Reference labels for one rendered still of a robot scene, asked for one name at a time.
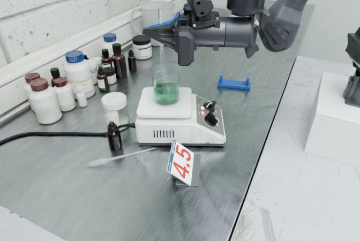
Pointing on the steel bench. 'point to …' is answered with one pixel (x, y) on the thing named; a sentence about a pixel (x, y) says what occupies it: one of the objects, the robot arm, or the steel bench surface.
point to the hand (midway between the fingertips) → (160, 31)
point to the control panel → (207, 114)
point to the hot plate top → (147, 111)
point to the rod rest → (234, 83)
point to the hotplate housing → (176, 130)
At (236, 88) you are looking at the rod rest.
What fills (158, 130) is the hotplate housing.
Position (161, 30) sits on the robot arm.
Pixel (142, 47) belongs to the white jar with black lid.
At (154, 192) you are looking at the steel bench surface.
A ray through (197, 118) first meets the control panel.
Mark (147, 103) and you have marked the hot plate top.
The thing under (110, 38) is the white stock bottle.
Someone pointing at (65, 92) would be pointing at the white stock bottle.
